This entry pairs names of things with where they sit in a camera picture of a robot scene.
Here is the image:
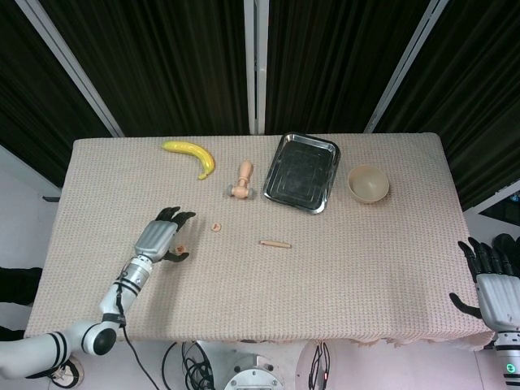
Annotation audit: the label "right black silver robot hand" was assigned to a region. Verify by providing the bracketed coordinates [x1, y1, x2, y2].
[448, 234, 520, 332]

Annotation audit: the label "black clothed leg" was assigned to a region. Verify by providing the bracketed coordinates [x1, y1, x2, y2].
[0, 326, 26, 342]
[0, 266, 44, 305]

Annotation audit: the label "black pleated curtain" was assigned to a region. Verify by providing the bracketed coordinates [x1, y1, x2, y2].
[40, 0, 249, 137]
[373, 0, 520, 210]
[266, 0, 434, 135]
[0, 0, 114, 189]

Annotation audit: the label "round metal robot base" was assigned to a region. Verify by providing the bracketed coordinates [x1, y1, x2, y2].
[223, 352, 285, 390]

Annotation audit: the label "white metal frame bar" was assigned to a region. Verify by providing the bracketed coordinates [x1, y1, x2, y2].
[0, 142, 63, 200]
[462, 180, 520, 216]

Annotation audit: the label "white metal frame post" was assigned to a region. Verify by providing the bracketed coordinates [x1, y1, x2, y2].
[15, 0, 124, 138]
[255, 0, 270, 135]
[363, 0, 451, 134]
[242, 0, 258, 136]

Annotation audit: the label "peach toy hammer grey ends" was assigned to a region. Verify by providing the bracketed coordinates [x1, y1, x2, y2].
[226, 161, 258, 201]

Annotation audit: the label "black and red cable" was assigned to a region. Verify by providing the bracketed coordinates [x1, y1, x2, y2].
[308, 343, 332, 390]

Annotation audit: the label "beige plastic bowl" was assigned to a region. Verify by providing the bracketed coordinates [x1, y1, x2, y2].
[347, 164, 390, 205]

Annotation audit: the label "yellow banana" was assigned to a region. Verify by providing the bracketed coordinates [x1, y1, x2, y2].
[161, 140, 216, 181]

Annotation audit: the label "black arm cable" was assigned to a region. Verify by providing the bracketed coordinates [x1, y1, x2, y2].
[115, 279, 158, 390]

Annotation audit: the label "black and white shoe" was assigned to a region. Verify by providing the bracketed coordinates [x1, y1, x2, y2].
[48, 357, 85, 385]

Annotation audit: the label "black cable bundle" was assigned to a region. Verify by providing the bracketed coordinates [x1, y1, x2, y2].
[161, 340, 223, 390]

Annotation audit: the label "rectangular metal tray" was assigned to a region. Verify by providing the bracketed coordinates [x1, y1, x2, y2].
[262, 131, 341, 215]

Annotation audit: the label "pink woven tablecloth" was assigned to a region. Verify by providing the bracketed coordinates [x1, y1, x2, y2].
[24, 132, 495, 353]

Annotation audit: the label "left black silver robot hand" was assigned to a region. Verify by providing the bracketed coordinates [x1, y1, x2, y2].
[133, 206, 197, 263]

